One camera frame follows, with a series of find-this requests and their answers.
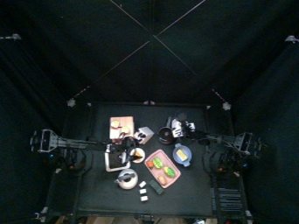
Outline small white plate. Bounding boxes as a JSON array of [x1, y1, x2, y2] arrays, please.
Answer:
[[128, 147, 147, 164]]

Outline blue toy bowl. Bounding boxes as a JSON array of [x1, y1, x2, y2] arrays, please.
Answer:
[[173, 143, 194, 168]]

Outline pink rectangular tray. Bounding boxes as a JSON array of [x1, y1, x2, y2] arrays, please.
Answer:
[[143, 149, 183, 189]]

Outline dark green sushi piece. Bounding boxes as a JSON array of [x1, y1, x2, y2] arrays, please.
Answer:
[[149, 179, 166, 195]]

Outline white-rimmed square black tray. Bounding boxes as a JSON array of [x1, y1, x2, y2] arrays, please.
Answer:
[[103, 144, 132, 172]]

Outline green toy vegetable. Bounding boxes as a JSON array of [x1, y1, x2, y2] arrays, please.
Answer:
[[153, 157, 165, 170], [163, 166, 178, 178]]

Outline yellow toy butter block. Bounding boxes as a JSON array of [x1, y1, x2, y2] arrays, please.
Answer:
[[175, 149, 190, 162]]

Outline white printed label sticker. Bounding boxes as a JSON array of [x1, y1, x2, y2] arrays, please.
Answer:
[[218, 187, 246, 213]]

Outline white toy kettle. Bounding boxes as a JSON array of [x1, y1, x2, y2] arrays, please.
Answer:
[[114, 168, 140, 191]]

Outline wooden cutting board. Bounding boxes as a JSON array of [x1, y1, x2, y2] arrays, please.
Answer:
[[108, 115, 136, 141]]

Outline white toy toaster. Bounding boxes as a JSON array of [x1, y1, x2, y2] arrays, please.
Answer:
[[134, 126, 155, 145]]

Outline black toy pot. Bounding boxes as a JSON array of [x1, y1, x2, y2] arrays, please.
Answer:
[[158, 126, 178, 145]]

